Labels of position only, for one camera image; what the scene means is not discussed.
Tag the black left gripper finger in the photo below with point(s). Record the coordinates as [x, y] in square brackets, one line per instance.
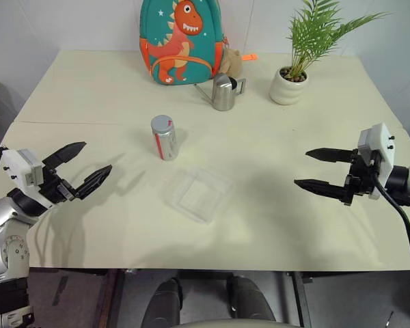
[66, 152]
[92, 182]

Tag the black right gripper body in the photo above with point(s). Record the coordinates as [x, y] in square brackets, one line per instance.
[362, 177]

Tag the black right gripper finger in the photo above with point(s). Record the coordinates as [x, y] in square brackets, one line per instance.
[331, 155]
[324, 189]

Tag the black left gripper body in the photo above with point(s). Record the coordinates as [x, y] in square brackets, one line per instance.
[56, 186]

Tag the upside-down silver plastic bottle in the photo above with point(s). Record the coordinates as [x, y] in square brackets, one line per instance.
[167, 147]

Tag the grey jar lid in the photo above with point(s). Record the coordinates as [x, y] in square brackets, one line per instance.
[161, 123]

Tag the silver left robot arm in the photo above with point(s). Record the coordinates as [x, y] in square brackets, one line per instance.
[0, 212]

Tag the clear plastic tray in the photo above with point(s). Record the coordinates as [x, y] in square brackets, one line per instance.
[198, 196]

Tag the white ribbed plant pot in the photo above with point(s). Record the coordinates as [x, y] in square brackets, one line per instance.
[287, 90]

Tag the green palm plant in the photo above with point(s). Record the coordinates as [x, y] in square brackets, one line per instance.
[307, 34]

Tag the stainless steel watering can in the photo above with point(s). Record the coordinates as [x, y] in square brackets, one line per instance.
[222, 95]

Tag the orange plastic tag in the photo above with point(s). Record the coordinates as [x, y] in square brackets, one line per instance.
[250, 57]

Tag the dark rounded shape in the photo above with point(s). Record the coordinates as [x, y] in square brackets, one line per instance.
[164, 300]
[249, 297]

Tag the beige plush toy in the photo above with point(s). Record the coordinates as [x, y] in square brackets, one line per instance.
[233, 61]

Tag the teal dinosaur backpack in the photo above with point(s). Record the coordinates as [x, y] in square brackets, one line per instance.
[177, 51]

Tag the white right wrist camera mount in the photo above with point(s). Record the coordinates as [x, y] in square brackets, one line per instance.
[384, 143]

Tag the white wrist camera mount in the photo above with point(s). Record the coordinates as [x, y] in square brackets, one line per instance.
[12, 164]
[384, 143]

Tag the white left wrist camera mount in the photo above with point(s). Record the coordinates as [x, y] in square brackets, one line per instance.
[12, 164]

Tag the black table frame bar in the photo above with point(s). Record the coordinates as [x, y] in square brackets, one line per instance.
[300, 300]

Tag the brown table frame bar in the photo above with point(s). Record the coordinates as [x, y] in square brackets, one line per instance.
[111, 300]

